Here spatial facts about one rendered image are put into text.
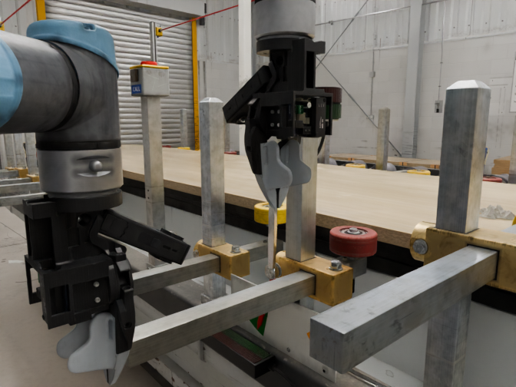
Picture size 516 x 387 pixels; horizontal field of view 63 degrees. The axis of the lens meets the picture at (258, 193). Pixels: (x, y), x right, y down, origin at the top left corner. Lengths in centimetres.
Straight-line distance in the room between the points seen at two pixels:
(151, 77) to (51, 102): 71
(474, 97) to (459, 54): 774
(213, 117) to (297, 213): 28
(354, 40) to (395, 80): 129
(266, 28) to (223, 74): 1010
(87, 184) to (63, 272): 8
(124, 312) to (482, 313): 57
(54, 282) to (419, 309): 31
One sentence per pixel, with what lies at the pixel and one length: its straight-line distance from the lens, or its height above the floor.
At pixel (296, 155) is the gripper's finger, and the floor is 105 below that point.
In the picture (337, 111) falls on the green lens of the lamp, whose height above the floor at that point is 111.
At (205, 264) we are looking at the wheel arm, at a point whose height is 82.
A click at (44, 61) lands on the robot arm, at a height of 114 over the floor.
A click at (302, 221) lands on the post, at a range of 67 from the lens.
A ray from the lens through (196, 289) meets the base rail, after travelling 102.
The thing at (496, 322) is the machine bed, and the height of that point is 78.
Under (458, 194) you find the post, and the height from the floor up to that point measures 101.
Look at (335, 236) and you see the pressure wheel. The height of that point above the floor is 90.
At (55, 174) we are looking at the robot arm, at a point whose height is 105.
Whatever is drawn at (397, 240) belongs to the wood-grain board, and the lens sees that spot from 79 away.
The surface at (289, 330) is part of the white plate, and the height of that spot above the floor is 75.
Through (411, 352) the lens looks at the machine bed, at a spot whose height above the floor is 66.
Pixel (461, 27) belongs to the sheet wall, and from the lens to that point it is 832.
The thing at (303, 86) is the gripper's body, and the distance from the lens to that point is 50.
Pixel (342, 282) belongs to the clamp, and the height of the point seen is 85.
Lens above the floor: 110
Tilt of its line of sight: 10 degrees down
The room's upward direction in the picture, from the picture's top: straight up
